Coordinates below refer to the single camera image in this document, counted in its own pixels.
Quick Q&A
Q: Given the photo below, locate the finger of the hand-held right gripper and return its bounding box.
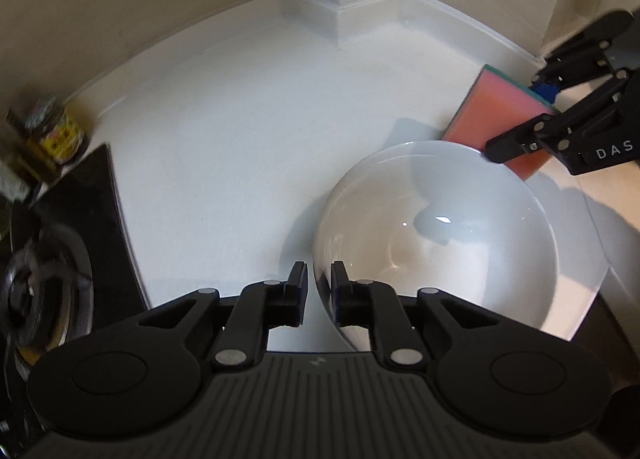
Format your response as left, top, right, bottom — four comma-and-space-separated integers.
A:
484, 70, 633, 166
531, 10, 637, 106

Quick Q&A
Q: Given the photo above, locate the white bowl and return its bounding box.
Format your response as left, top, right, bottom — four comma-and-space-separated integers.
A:
312, 140, 560, 353

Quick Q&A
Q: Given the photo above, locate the yellow label jar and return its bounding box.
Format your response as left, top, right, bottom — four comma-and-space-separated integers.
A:
24, 95, 87, 166

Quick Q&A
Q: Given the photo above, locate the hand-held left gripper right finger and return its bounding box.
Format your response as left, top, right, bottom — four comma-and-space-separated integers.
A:
330, 261, 502, 372

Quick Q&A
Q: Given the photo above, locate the round gas burner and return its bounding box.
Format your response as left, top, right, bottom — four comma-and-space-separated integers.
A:
0, 223, 97, 371

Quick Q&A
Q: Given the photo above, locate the brown yellow seasoning box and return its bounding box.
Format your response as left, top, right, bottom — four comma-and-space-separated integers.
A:
0, 108, 64, 186

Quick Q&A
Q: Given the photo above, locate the pink and green sponge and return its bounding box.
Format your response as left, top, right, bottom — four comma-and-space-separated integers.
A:
440, 64, 559, 183

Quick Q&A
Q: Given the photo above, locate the black glass cooktop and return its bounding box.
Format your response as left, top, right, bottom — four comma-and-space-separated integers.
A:
0, 143, 152, 459

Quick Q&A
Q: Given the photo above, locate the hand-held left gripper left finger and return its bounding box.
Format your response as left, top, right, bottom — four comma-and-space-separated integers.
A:
137, 261, 309, 373

